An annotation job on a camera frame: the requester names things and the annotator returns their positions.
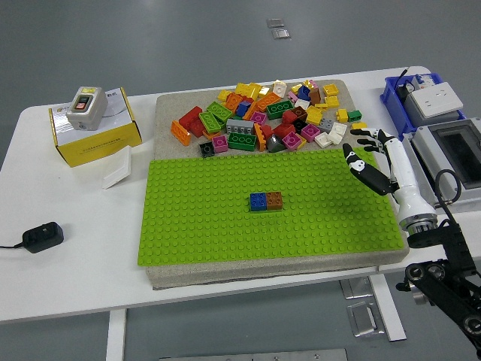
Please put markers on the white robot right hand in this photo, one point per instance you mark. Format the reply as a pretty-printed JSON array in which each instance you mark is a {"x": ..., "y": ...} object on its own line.
[{"x": 406, "y": 188}]

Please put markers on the brown toy brick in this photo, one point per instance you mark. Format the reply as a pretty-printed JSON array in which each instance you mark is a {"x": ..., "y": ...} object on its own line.
[
  {"x": 274, "y": 201},
  {"x": 315, "y": 97},
  {"x": 300, "y": 113}
]

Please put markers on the green studded baseplate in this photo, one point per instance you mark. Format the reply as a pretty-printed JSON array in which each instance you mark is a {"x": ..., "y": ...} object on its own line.
[{"x": 206, "y": 233}]

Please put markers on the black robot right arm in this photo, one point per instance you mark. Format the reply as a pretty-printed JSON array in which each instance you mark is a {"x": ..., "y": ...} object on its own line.
[{"x": 451, "y": 244}]

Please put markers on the white brick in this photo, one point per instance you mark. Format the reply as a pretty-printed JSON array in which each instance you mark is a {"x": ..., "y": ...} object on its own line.
[
  {"x": 322, "y": 140},
  {"x": 337, "y": 132},
  {"x": 301, "y": 104},
  {"x": 279, "y": 88}
]

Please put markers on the green small brick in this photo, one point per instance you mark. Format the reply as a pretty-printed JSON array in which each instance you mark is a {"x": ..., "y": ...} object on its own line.
[{"x": 354, "y": 115}]

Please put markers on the yellow small brick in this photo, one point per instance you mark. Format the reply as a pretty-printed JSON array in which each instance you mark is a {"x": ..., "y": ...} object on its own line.
[
  {"x": 296, "y": 87},
  {"x": 264, "y": 91},
  {"x": 301, "y": 143},
  {"x": 341, "y": 115},
  {"x": 308, "y": 82}
]

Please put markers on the grey small brick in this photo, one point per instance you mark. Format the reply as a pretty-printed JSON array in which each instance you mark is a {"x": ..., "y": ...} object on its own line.
[{"x": 326, "y": 125}]

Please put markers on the yellow flat brick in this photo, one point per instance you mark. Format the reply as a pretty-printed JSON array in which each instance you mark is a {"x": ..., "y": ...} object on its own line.
[{"x": 320, "y": 106}]

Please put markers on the black brick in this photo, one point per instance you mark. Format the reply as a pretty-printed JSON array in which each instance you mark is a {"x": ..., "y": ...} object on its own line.
[
  {"x": 300, "y": 126},
  {"x": 206, "y": 149}
]

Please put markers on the dark grey slope brick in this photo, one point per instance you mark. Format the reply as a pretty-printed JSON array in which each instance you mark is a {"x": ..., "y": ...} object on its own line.
[{"x": 275, "y": 144}]

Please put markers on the blue toy brick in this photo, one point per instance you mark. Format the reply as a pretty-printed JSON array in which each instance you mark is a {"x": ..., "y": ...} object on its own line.
[
  {"x": 242, "y": 109},
  {"x": 258, "y": 202},
  {"x": 303, "y": 93}
]

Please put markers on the pink small brick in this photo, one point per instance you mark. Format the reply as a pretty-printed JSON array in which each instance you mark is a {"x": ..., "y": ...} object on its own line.
[{"x": 292, "y": 96}]

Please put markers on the dark green long brick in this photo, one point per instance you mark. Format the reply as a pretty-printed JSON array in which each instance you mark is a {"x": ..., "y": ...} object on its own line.
[
  {"x": 280, "y": 110},
  {"x": 241, "y": 141}
]

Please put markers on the orange narrow brick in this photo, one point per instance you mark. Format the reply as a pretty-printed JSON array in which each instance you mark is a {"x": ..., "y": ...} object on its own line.
[{"x": 260, "y": 139}]

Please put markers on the grey long brick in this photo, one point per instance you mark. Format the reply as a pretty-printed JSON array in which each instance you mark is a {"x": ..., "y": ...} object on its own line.
[{"x": 240, "y": 126}]

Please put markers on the yellow large brick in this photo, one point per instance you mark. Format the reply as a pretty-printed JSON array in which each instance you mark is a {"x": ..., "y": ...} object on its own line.
[{"x": 246, "y": 89}]

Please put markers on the light green brick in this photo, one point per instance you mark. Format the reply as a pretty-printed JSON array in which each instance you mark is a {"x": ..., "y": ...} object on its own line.
[
  {"x": 221, "y": 110},
  {"x": 209, "y": 122}
]

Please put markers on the orange flat brick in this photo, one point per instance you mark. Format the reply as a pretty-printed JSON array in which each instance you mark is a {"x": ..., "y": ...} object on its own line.
[{"x": 212, "y": 134}]

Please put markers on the long metal floor plate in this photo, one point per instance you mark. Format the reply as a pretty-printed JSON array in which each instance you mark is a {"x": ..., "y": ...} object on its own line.
[{"x": 263, "y": 355}]

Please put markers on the red large brick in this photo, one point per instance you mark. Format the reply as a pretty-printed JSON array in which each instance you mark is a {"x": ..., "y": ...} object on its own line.
[{"x": 190, "y": 118}]

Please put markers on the orange long brick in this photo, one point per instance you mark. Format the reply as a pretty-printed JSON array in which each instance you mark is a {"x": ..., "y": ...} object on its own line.
[{"x": 181, "y": 132}]

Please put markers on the grey box under socket panel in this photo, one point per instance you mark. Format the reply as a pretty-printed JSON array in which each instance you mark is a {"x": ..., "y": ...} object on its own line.
[{"x": 417, "y": 116}]

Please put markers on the blue plastic bin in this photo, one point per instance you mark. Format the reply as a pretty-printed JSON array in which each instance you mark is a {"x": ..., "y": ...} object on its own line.
[{"x": 391, "y": 99}]

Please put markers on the white socket panel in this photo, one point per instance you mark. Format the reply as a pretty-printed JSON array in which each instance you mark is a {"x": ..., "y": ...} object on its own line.
[{"x": 436, "y": 98}]

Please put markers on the white circuit breaker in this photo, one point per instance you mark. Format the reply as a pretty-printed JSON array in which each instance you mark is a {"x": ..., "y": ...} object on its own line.
[{"x": 422, "y": 80}]

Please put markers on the white table leg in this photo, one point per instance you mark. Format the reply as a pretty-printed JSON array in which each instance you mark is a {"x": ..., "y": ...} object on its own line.
[
  {"x": 387, "y": 308},
  {"x": 116, "y": 334}
]

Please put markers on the yellow cardboard box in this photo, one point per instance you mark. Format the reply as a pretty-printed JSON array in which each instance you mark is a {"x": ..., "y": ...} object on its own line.
[{"x": 97, "y": 148}]

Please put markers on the black power adapter plug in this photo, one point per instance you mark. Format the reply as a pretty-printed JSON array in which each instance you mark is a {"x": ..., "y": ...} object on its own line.
[{"x": 43, "y": 237}]

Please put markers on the grey enclosure with window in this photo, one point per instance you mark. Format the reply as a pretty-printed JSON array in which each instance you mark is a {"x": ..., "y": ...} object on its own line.
[{"x": 424, "y": 143}]

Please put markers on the white wall switch panel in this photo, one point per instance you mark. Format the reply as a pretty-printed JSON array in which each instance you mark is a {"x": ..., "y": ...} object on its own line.
[{"x": 118, "y": 169}]

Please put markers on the grey push-button switch box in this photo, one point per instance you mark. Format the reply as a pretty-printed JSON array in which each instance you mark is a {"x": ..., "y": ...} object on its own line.
[{"x": 90, "y": 113}]

